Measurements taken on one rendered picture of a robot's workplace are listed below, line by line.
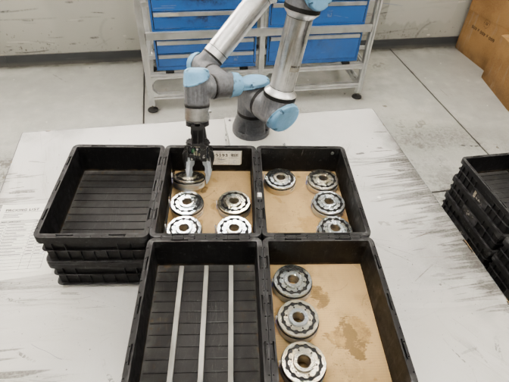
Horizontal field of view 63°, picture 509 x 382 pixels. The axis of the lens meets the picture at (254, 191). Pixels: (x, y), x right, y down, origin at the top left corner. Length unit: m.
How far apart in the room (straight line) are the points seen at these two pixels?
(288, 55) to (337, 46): 1.96
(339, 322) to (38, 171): 1.25
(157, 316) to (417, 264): 0.84
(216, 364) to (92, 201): 0.67
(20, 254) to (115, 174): 0.38
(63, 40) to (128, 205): 2.88
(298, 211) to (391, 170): 0.58
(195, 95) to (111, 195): 0.44
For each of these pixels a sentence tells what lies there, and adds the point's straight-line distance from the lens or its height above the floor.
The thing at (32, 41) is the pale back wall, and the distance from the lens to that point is 4.17.
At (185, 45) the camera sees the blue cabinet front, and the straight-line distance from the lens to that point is 3.11.
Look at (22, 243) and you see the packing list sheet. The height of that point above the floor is 0.70.
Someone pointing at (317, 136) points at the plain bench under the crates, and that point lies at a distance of 1.88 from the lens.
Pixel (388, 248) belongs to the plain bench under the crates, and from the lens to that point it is 1.47.
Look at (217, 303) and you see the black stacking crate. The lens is 1.11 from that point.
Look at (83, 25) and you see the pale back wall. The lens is 4.03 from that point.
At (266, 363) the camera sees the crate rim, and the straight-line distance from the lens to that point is 0.93.
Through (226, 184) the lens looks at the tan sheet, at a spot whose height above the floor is 0.83.
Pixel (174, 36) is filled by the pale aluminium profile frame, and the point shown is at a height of 0.59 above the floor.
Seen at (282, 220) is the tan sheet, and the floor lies 0.83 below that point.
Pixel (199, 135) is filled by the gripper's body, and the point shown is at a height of 1.03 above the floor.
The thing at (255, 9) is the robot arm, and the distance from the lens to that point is 1.42.
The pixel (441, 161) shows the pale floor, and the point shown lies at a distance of 3.16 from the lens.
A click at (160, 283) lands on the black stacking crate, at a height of 0.83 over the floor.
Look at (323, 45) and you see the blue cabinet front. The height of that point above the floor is 0.46.
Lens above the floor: 1.78
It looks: 43 degrees down
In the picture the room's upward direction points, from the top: 3 degrees clockwise
